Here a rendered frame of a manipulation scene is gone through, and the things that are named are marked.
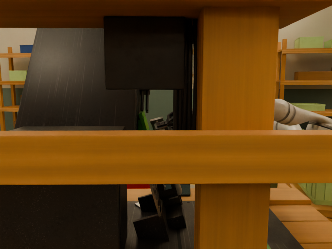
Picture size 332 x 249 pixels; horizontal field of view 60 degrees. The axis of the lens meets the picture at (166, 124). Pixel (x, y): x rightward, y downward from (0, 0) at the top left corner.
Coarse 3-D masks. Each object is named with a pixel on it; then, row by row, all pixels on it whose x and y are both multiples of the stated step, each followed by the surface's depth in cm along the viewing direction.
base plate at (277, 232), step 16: (128, 208) 108; (192, 208) 108; (128, 224) 95; (192, 224) 95; (272, 224) 95; (128, 240) 86; (144, 240) 86; (160, 240) 86; (176, 240) 86; (192, 240) 86; (272, 240) 86; (288, 240) 86
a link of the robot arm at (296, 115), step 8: (296, 112) 90; (304, 112) 93; (312, 112) 96; (288, 120) 90; (296, 120) 91; (304, 120) 93; (312, 120) 96; (320, 120) 97; (328, 120) 97; (328, 128) 98
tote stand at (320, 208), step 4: (288, 184) 169; (292, 184) 165; (296, 184) 165; (296, 188) 159; (300, 188) 159; (304, 192) 153; (312, 204) 138; (316, 208) 133; (320, 208) 133; (324, 208) 133; (328, 208) 133; (320, 212) 132; (324, 212) 132; (328, 212) 131; (328, 216) 132
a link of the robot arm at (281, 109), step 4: (276, 100) 90; (280, 100) 89; (284, 100) 90; (276, 104) 84; (280, 104) 85; (284, 104) 87; (288, 104) 89; (276, 108) 84; (280, 108) 86; (284, 108) 87; (288, 108) 89; (276, 112) 86; (280, 112) 87; (284, 112) 88; (288, 112) 89; (276, 116) 88; (280, 116) 88; (284, 116) 89; (276, 120) 91; (280, 120) 90
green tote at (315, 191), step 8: (304, 184) 154; (312, 184) 141; (320, 184) 136; (328, 184) 136; (312, 192) 141; (320, 192) 137; (328, 192) 136; (312, 200) 140; (320, 200) 137; (328, 200) 136
